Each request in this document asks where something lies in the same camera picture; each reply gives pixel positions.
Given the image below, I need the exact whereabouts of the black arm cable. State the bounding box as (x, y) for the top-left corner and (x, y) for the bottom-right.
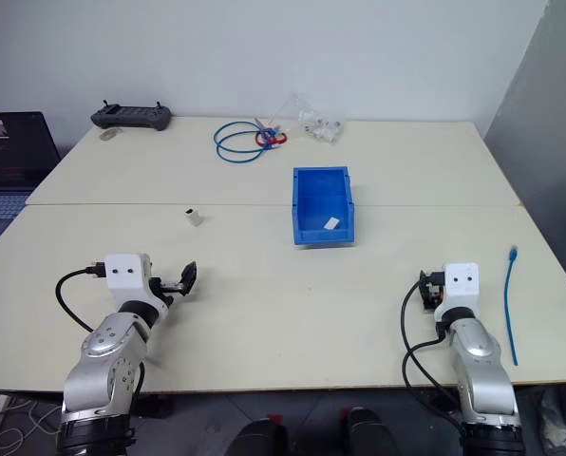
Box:
(400, 283), (472, 441)
(55, 261), (107, 333)

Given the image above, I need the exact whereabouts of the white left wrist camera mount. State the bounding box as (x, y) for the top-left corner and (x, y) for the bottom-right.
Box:
(104, 253), (152, 306)

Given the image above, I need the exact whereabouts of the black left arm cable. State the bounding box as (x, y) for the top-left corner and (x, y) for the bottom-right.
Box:
(55, 261), (107, 333)

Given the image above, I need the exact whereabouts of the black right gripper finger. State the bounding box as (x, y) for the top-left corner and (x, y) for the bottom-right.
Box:
(418, 269), (431, 314)

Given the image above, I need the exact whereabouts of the dark open laptop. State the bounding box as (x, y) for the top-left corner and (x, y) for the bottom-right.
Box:
(0, 111), (62, 220)

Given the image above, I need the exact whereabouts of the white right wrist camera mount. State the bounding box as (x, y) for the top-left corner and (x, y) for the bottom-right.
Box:
(443, 261), (481, 311)

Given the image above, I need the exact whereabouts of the grey plastic bag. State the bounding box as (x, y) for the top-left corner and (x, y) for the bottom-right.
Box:
(538, 387), (566, 456)

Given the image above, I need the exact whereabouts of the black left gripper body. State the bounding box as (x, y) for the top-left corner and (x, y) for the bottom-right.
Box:
(148, 276), (184, 306)

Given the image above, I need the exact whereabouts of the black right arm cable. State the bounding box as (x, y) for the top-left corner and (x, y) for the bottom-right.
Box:
(400, 283), (472, 441)

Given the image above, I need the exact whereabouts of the blue plastic storage bin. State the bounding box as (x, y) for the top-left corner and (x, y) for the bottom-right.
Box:
(291, 165), (357, 248)

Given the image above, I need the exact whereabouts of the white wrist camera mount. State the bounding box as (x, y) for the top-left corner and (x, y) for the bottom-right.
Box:
(443, 261), (481, 311)
(104, 253), (152, 306)

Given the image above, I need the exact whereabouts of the short blue cable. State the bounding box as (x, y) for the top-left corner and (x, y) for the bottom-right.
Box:
(502, 244), (520, 368)

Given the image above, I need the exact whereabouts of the grey handheld remote controller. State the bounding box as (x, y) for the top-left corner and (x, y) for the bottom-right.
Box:
(90, 99), (173, 131)

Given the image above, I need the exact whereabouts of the dark rounded shape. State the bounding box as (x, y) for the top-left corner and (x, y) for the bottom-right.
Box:
(224, 416), (290, 456)

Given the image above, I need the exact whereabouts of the clear bag of connectors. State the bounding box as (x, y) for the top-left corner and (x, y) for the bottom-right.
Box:
(269, 91), (347, 144)

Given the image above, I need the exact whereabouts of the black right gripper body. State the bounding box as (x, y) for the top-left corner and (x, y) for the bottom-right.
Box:
(424, 270), (448, 311)

